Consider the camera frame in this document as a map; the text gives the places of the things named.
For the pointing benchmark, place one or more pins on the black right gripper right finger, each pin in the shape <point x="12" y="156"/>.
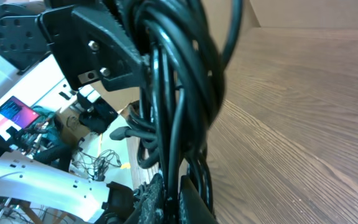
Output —
<point x="192" y="209"/>

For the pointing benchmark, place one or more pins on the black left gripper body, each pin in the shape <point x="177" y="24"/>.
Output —
<point x="22" y="42"/>

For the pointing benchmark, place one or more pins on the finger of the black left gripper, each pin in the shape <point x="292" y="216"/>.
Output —
<point x="85" y="36"/>

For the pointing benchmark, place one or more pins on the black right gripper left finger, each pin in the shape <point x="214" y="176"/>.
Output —
<point x="150" y="209"/>

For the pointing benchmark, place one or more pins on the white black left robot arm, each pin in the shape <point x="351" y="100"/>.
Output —
<point x="94" y="202"/>

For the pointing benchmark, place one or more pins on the computer monitor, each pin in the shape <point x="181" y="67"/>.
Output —
<point x="14" y="116"/>

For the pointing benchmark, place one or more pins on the person in teal shirt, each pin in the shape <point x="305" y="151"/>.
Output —
<point x="42" y="139"/>

